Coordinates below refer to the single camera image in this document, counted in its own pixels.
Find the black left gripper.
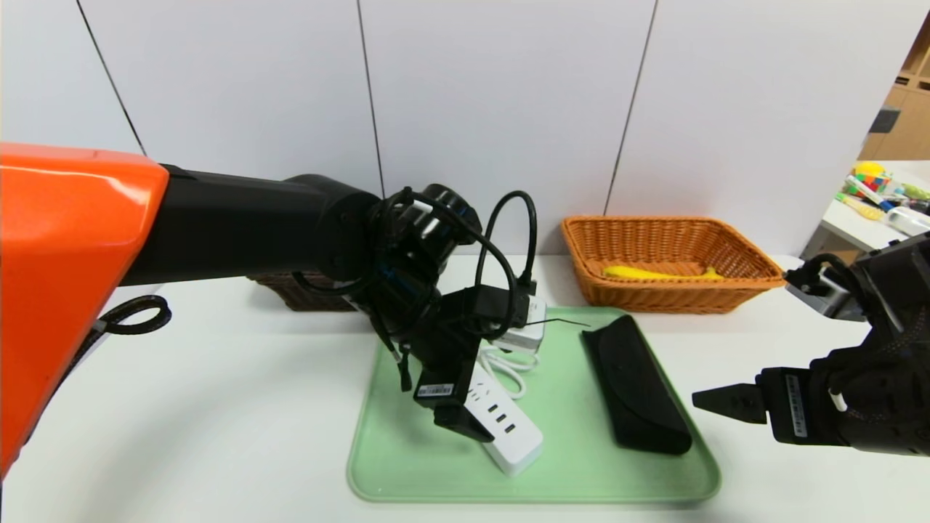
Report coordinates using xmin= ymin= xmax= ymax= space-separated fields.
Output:
xmin=410 ymin=332 xmax=495 ymax=443

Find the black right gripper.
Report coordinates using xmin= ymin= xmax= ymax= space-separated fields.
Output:
xmin=692 ymin=358 xmax=878 ymax=448

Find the white power strip with cable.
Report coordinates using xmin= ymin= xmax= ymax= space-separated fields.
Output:
xmin=465 ymin=320 xmax=545 ymax=478

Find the yellow banana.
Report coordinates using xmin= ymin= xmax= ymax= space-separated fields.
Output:
xmin=603 ymin=265 xmax=726 ymax=283

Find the orange wicker basket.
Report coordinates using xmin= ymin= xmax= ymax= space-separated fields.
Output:
xmin=560 ymin=215 xmax=789 ymax=315

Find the dark brown wicker basket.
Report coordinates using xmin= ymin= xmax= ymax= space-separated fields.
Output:
xmin=247 ymin=270 xmax=364 ymax=313

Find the black glasses case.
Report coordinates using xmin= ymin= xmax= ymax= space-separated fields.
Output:
xmin=581 ymin=315 xmax=694 ymax=457

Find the light green plastic tray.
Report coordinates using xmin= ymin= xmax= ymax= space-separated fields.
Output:
xmin=347 ymin=306 xmax=722 ymax=505

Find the yellow green toy item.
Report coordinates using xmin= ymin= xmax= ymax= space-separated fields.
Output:
xmin=836 ymin=190 xmax=884 ymax=219

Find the white bottle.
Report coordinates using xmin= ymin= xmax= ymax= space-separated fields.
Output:
xmin=886 ymin=206 xmax=930 ymax=237

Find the colourful cube toy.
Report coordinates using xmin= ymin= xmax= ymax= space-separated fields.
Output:
xmin=846 ymin=161 xmax=893 ymax=197

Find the wooden shelf unit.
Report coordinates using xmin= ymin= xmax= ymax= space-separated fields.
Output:
xmin=859 ymin=15 xmax=930 ymax=162

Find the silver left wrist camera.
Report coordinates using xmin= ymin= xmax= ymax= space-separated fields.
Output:
xmin=465 ymin=285 xmax=547 ymax=354

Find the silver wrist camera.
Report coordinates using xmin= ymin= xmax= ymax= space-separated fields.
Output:
xmin=785 ymin=265 xmax=865 ymax=320
xmin=465 ymin=285 xmax=547 ymax=354

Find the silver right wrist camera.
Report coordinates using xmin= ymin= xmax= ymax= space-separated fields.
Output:
xmin=785 ymin=265 xmax=865 ymax=320

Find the black left camera cable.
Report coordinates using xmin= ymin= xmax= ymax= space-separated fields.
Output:
xmin=476 ymin=191 xmax=538 ymax=295

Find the black arm harness cable loop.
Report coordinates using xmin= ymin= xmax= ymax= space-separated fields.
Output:
xmin=65 ymin=294 xmax=173 ymax=378

